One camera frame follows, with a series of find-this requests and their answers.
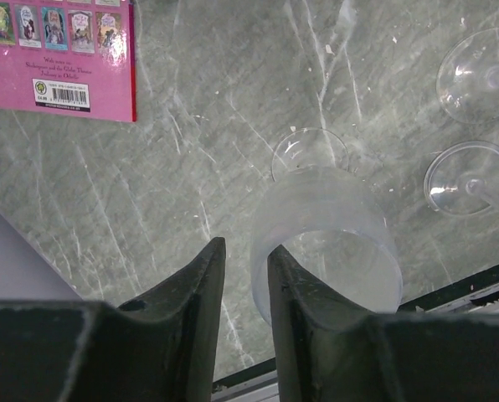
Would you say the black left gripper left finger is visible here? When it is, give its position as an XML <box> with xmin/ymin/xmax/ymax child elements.
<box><xmin>0</xmin><ymin>237</ymin><xmax>226</xmax><ymax>401</ymax></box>

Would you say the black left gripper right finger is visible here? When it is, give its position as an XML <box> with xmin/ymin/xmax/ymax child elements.
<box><xmin>266</xmin><ymin>250</ymin><xmax>499</xmax><ymax>402</ymax></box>

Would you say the clear wine glass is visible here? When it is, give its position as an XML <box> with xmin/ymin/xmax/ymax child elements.
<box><xmin>436</xmin><ymin>28</ymin><xmax>499</xmax><ymax>124</ymax></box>
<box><xmin>249</xmin><ymin>128</ymin><xmax>403</xmax><ymax>323</ymax></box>
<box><xmin>423</xmin><ymin>141</ymin><xmax>499</xmax><ymax>217</ymax></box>

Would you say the clear wine glass front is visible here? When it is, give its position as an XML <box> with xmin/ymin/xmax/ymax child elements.
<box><xmin>423</xmin><ymin>141</ymin><xmax>499</xmax><ymax>217</ymax></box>

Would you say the pink sticker book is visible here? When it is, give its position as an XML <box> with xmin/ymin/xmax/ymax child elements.
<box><xmin>0</xmin><ymin>0</ymin><xmax>137</xmax><ymax>122</ymax></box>

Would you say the aluminium mounting rail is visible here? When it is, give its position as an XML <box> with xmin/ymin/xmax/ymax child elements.
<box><xmin>211</xmin><ymin>257</ymin><xmax>499</xmax><ymax>402</ymax></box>

